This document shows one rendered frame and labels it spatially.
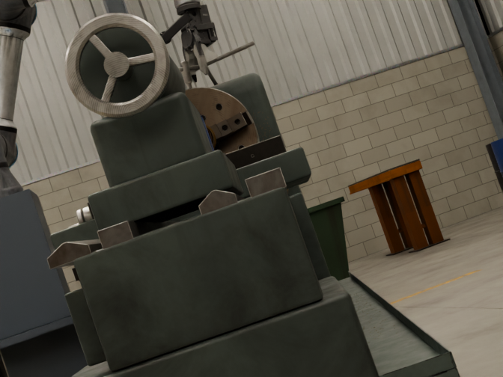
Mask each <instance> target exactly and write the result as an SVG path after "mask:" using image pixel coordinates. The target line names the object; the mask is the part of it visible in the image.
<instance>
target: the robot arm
mask: <svg viewBox="0 0 503 377"><path fill-rule="evenodd" d="M41 1H49V0H0V198H2V197H6V196H8V195H11V194H15V193H17V192H20V191H24V190H23V188H22V186H21V185H20V184H19V182H18V181H17V180H16V178H15V176H14V175H13V174H12V173H11V172H10V169H9V168H11V167H12V166H13V165H14V163H15V162H16V160H17V157H18V146H17V144H16V134H17V127H16V126H15V124H14V123H13V115H14V109H15V103H16V93H17V87H18V81H19V71H20V64H21V59H22V48H23V42H24V40H25V39H26V38H27V37H29V36H30V33H31V26H32V24H33V23H34V21H35V20H36V17H37V6H36V3H37V2H41ZM200 3H201V1H200V0H174V6H175V8H176V9H177V15H179V16H181V17H180V18H179V19H178V20H177V21H176V22H174V23H173V24H172V25H171V26H170V27H169V28H168V29H167V30H166V31H163V32H161V33H160V35H161V37H162V39H163V40H164V42H165V44H168V43H170V42H171V38H172V37H173V36H174V35H175V34H176V33H177V32H178V31H179V30H181V33H182V34H181V40H182V46H183V57H184V60H185V61H188V64H189V67H190V66H197V65H199V66H200V70H201V71H202V72H203V73H204V74H205V75H206V76H207V75H208V70H207V64H208V63H210V62H212V61H214V60H216V59H217V58H218V55H217V54H216V53H215V52H211V51H209V50H208V49H207V47H209V46H210V45H212V44H213V43H215V42H216V40H218V37H217V34H216V28H215V25H214V22H211V21H210V15H209V11H208V8H207V5H206V4H204V5H201V4H200ZM187 23H188V24H187ZM186 24H187V25H186ZM185 25H186V26H185ZM184 26H185V27H184ZM213 28H214V29H213ZM214 32H215V35H216V36H215V35H214ZM192 49H193V50H192ZM191 50H192V51H191Z"/></svg>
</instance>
